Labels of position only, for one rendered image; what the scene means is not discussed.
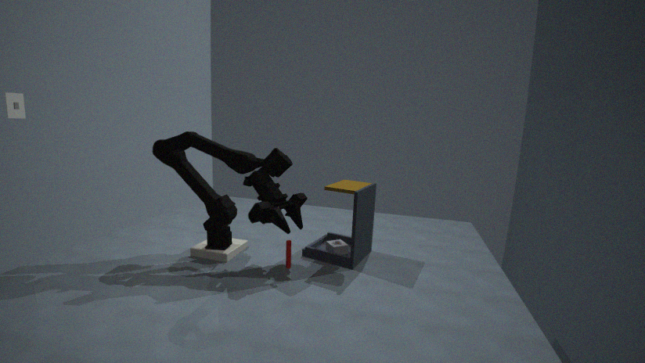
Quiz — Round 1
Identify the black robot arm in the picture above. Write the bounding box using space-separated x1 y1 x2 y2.
153 131 293 250

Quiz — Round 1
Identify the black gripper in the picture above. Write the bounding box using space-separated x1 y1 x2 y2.
249 181 307 234

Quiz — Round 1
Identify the red peg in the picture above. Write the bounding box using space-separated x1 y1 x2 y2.
286 240 291 268

